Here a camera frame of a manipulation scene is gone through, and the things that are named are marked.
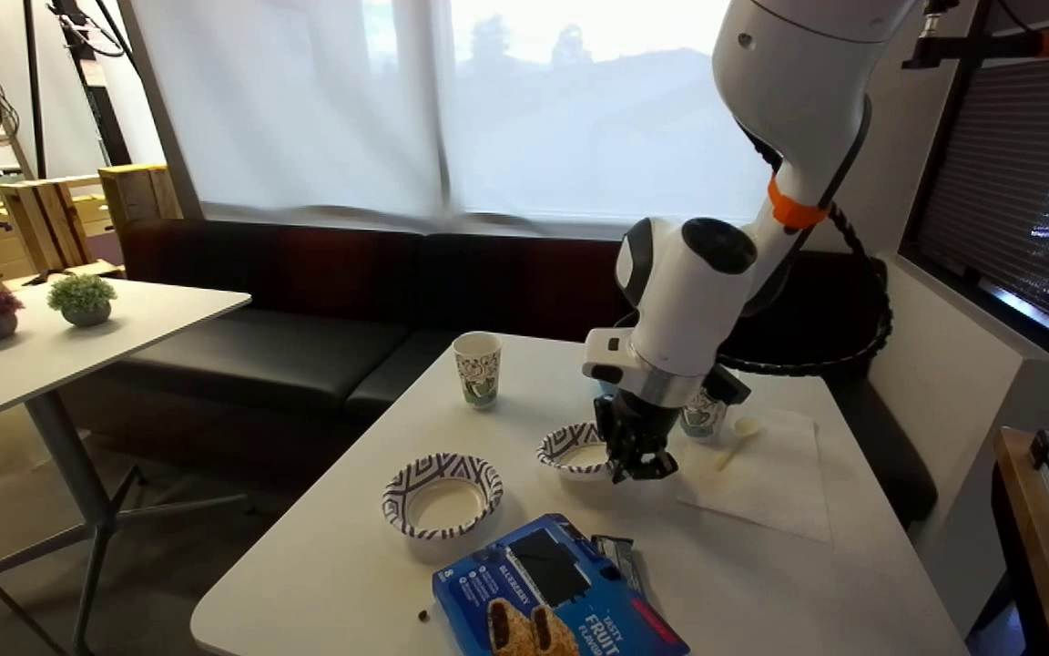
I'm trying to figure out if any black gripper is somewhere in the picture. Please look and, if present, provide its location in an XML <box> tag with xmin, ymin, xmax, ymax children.
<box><xmin>589</xmin><ymin>386</ymin><xmax>687</xmax><ymax>487</ymax></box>

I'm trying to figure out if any patterned paper cup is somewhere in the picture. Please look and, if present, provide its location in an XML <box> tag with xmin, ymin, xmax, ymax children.
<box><xmin>678</xmin><ymin>378</ymin><xmax>736</xmax><ymax>439</ymax></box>
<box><xmin>451</xmin><ymin>331</ymin><xmax>505</xmax><ymax>413</ymax></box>

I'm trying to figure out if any small wooden stick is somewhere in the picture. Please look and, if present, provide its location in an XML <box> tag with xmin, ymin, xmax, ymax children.
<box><xmin>714</xmin><ymin>422</ymin><xmax>766</xmax><ymax>472</ymax></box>

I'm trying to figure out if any silver foil wrapper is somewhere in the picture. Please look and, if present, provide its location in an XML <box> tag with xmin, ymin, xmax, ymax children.
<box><xmin>589</xmin><ymin>532</ymin><xmax>662</xmax><ymax>611</ymax></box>

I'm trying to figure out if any white paper napkin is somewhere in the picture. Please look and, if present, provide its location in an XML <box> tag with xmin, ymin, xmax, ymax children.
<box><xmin>674</xmin><ymin>404</ymin><xmax>833</xmax><ymax>545</ymax></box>

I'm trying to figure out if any blue fruit bar box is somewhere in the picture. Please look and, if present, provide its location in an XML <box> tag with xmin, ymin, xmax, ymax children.
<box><xmin>429</xmin><ymin>511</ymin><xmax>692</xmax><ymax>656</ymax></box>

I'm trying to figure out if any zebra striped empty bowl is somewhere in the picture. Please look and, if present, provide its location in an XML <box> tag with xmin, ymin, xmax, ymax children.
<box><xmin>380</xmin><ymin>449</ymin><xmax>505</xmax><ymax>545</ymax></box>

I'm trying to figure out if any white roller blind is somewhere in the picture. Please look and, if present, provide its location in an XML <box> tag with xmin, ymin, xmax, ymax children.
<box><xmin>429</xmin><ymin>0</ymin><xmax>795</xmax><ymax>246</ymax></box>
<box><xmin>124</xmin><ymin>0</ymin><xmax>449</xmax><ymax>232</ymax></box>

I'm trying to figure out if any black bench sofa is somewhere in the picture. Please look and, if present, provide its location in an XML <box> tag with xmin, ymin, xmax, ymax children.
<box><xmin>109</xmin><ymin>216</ymin><xmax>940</xmax><ymax>532</ymax></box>

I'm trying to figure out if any black framed window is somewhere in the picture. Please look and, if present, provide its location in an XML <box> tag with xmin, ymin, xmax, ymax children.
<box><xmin>899</xmin><ymin>46</ymin><xmax>1049</xmax><ymax>364</ymax></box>

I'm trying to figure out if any black metal stand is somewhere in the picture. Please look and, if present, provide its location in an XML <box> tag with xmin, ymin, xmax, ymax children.
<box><xmin>902</xmin><ymin>0</ymin><xmax>1049</xmax><ymax>178</ymax></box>

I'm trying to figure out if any wooden cabinet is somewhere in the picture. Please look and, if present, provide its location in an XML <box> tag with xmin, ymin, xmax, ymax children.
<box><xmin>0</xmin><ymin>160</ymin><xmax>188</xmax><ymax>277</ymax></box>

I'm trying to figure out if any green potted plant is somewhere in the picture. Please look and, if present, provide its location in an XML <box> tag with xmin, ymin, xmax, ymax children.
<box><xmin>43</xmin><ymin>269</ymin><xmax>120</xmax><ymax>331</ymax></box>

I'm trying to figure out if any white side table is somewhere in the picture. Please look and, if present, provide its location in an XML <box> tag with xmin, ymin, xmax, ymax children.
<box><xmin>0</xmin><ymin>273</ymin><xmax>255</xmax><ymax>656</ymax></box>

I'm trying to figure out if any black tripod stand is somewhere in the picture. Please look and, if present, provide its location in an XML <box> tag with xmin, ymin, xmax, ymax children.
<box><xmin>17</xmin><ymin>0</ymin><xmax>140</xmax><ymax>178</ymax></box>

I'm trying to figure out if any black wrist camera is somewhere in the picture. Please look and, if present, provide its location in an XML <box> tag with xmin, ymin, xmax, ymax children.
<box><xmin>695</xmin><ymin>364</ymin><xmax>755</xmax><ymax>413</ymax></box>

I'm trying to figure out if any black braided cable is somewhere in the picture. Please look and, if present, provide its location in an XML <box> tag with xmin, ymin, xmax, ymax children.
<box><xmin>718</xmin><ymin>198</ymin><xmax>899</xmax><ymax>378</ymax></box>

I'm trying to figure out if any orange cable strap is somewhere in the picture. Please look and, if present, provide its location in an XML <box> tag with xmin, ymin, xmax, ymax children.
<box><xmin>766</xmin><ymin>178</ymin><xmax>826</xmax><ymax>235</ymax></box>

